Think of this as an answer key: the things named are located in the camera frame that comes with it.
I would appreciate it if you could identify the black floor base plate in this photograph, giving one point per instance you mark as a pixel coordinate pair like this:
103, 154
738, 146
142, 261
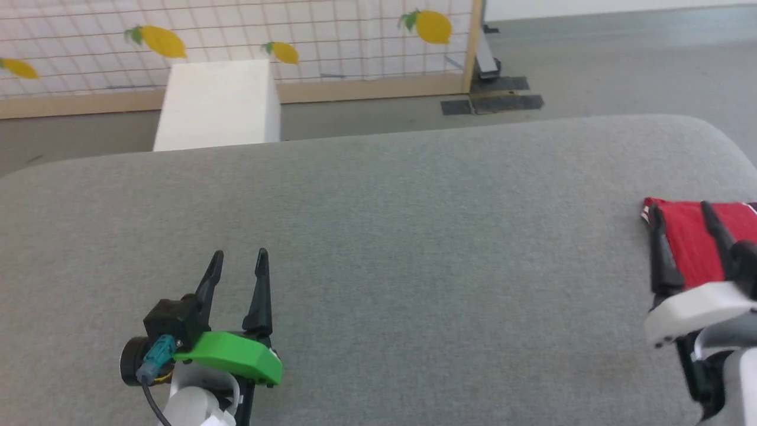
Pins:
491, 103

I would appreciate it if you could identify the white rectangular box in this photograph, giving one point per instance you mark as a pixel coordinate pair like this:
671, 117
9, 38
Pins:
216, 106

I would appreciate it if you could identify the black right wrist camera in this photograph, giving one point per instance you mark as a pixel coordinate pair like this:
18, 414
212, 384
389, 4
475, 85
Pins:
746, 266

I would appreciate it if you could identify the grey metal panel brace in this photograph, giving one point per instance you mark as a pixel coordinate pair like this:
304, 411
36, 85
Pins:
488, 56

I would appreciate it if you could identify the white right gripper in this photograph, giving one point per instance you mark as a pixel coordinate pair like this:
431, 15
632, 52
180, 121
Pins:
692, 313

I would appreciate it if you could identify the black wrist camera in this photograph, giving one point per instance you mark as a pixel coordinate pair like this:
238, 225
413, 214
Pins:
746, 266
168, 319

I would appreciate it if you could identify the lemon print partition panel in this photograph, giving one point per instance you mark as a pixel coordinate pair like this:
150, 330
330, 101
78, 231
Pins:
236, 35

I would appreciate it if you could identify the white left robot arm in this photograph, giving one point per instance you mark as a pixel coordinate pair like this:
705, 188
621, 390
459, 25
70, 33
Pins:
195, 402

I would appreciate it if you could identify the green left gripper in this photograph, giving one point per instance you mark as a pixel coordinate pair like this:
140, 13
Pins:
236, 355

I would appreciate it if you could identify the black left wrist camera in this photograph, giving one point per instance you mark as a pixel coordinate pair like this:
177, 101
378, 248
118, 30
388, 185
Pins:
168, 319

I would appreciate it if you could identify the red Bulls basketball jersey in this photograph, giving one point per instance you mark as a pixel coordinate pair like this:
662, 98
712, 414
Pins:
689, 236

